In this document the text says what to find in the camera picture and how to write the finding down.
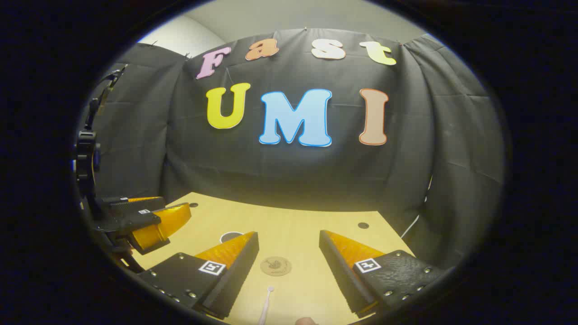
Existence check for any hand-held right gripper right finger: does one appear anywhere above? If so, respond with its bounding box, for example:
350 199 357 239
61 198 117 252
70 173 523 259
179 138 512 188
318 229 447 318

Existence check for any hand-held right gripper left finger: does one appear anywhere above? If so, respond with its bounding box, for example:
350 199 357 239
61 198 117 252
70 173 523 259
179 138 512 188
135 231 260 320

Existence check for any white toothbrush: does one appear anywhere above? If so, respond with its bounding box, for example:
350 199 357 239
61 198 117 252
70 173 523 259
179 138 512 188
257 285 275 325

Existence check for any black backdrop cloth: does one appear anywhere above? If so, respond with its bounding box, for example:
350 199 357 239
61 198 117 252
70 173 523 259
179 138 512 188
77 28 506 267

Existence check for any round brown coaster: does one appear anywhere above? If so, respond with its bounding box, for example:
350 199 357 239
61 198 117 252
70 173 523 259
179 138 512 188
260 256 292 277

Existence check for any light wooden desktop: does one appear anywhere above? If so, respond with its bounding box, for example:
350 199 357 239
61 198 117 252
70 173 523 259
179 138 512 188
129 192 416 325

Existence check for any white cable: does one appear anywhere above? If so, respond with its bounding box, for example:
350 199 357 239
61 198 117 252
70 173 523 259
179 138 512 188
400 176 429 240

